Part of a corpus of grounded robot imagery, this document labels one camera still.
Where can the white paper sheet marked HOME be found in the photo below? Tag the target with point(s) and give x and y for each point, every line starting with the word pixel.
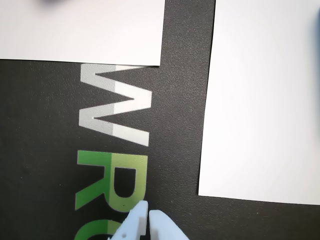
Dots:
pixel 262 100

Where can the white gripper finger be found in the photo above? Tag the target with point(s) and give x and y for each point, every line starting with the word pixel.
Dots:
pixel 165 227
pixel 132 220

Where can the white paper sheet marked 1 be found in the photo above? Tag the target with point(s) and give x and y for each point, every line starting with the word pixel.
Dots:
pixel 87 30

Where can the black printed mat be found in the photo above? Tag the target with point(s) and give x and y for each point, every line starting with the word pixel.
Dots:
pixel 37 125

